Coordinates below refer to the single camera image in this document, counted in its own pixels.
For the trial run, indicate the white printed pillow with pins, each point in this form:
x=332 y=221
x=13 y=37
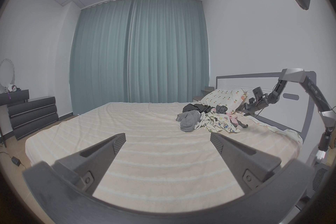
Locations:
x=225 y=97

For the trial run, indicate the blue-green curtain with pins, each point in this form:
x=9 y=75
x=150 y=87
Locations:
x=136 y=55

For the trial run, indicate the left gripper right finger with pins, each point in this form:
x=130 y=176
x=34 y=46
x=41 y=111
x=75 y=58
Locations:
x=241 y=158

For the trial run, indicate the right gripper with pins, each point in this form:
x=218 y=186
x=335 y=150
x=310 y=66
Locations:
x=253 y=107

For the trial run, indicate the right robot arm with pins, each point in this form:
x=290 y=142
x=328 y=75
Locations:
x=296 y=74

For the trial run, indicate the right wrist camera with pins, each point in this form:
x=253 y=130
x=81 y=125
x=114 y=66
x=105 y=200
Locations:
x=258 y=92

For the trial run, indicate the dark grey chest of drawers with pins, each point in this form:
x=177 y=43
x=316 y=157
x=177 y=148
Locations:
x=31 y=115

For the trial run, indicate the black power adapter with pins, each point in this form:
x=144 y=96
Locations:
x=16 y=161

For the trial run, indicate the pile of clothes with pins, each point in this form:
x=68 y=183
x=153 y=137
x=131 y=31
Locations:
x=195 y=107

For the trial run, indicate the bed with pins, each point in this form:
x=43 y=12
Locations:
x=147 y=125

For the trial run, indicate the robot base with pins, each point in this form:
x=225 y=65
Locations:
x=319 y=178

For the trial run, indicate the grey garment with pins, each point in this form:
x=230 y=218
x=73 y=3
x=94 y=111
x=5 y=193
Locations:
x=187 y=120

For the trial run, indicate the grey bedside table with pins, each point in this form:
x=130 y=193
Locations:
x=207 y=89

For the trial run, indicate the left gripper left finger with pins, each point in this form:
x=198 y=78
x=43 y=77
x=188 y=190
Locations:
x=99 y=157

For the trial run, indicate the white printed pyjama top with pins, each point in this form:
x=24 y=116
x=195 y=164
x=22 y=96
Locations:
x=220 y=123

